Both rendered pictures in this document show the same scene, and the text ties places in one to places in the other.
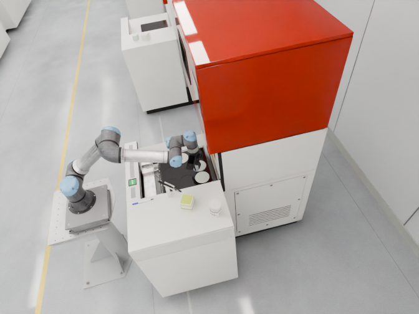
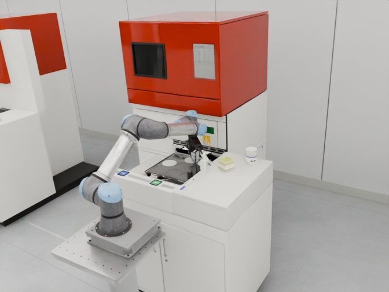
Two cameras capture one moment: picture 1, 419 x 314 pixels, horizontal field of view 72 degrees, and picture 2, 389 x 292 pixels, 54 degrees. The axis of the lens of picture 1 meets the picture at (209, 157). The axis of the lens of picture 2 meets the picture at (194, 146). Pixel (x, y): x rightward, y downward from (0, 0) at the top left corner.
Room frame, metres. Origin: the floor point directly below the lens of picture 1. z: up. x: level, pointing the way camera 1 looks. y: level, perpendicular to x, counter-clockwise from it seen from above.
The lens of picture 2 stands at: (-0.25, 1.92, 2.04)
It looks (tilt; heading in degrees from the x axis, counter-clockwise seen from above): 23 degrees down; 310
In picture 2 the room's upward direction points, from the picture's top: 3 degrees counter-clockwise
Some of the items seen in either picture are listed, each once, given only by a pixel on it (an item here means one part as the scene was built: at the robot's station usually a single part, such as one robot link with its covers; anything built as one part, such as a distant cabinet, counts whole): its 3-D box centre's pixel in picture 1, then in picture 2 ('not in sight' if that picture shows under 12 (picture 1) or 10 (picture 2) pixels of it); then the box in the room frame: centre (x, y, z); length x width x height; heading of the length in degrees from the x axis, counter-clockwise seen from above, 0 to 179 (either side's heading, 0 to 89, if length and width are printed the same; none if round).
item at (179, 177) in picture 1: (184, 169); (183, 166); (1.33, 0.19, 0.90); 0.34 x 0.34 x 0.01; 6
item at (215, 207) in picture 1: (215, 207); (251, 155); (0.90, 0.01, 1.01); 0.07 x 0.07 x 0.10
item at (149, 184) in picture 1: (149, 182); not in sight; (1.28, 0.45, 0.87); 0.36 x 0.08 x 0.03; 6
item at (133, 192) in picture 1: (134, 174); (140, 188); (1.35, 0.56, 0.89); 0.55 x 0.09 x 0.14; 6
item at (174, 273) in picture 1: (183, 216); (188, 237); (1.24, 0.29, 0.41); 0.97 x 0.64 x 0.82; 6
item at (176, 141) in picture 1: (174, 144); (183, 124); (1.28, 0.20, 1.21); 0.11 x 0.11 x 0.08; 0
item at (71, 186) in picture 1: (72, 187); (109, 198); (1.19, 0.91, 1.05); 0.13 x 0.12 x 0.14; 0
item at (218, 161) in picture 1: (207, 132); (178, 134); (1.54, -0.01, 1.02); 0.82 x 0.03 x 0.40; 6
